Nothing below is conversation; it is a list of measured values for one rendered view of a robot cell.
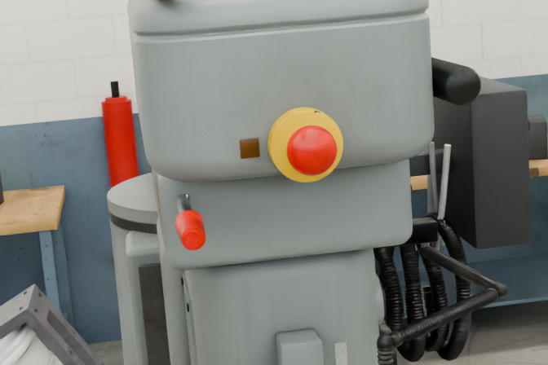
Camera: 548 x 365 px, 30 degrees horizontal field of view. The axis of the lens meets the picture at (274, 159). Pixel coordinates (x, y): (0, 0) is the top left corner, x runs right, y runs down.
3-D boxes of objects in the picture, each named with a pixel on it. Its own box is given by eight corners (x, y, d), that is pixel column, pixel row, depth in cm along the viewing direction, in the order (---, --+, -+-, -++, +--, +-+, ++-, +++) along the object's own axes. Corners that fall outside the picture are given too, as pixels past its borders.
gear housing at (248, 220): (420, 246, 98) (415, 144, 96) (166, 276, 95) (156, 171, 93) (344, 178, 131) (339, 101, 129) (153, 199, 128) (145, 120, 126)
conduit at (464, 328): (478, 380, 135) (472, 228, 131) (359, 397, 133) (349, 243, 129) (435, 332, 153) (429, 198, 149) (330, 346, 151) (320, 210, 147)
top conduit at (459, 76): (483, 103, 90) (481, 64, 89) (437, 108, 89) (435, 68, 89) (362, 61, 134) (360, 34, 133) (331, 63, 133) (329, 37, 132)
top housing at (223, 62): (456, 161, 87) (448, -29, 84) (148, 194, 84) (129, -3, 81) (338, 96, 133) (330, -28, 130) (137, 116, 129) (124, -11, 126)
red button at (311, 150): (341, 175, 81) (338, 125, 80) (291, 180, 80) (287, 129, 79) (332, 167, 84) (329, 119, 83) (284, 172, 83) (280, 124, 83)
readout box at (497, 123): (541, 244, 136) (537, 86, 132) (475, 252, 134) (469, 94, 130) (488, 209, 155) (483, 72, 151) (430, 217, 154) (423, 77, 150)
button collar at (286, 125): (346, 178, 84) (341, 106, 83) (273, 186, 83) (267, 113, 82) (340, 173, 86) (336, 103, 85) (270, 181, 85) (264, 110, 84)
